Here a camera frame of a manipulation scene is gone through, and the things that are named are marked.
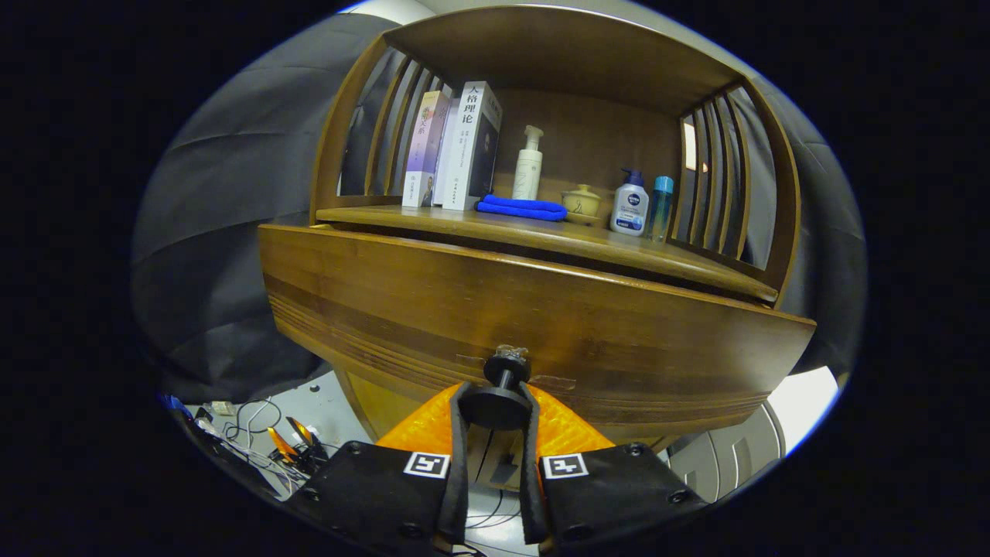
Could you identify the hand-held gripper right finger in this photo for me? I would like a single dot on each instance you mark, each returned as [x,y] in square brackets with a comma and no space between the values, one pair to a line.
[530,487]

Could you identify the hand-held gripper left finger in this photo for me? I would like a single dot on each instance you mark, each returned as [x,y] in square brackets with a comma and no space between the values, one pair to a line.
[462,480]

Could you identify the brown wooden drawer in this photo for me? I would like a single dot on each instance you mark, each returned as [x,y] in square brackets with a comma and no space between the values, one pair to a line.
[464,302]

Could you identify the wooden countertop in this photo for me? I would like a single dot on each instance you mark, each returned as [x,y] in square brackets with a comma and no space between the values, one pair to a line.
[541,232]

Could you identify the brown wooden cabinet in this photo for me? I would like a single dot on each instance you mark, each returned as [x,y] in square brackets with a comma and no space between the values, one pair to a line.
[588,131]

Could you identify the folded blue cloth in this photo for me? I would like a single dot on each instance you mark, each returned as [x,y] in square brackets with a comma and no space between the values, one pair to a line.
[522,207]

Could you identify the yellow lidded teacup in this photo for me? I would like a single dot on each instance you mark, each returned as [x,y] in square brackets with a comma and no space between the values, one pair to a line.
[582,203]

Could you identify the white bottle with blue cap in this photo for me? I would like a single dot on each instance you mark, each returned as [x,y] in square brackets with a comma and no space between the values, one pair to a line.
[629,209]

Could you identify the teal bottle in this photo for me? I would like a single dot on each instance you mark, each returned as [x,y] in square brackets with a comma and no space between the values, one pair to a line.
[660,213]

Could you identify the white pump bottle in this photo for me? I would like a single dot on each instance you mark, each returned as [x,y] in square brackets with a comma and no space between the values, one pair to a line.
[527,174]

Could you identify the thick white book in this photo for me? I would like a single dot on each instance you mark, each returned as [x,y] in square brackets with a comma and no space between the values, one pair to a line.
[468,147]

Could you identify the purple book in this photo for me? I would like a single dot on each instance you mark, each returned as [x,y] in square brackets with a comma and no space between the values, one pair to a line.
[424,147]

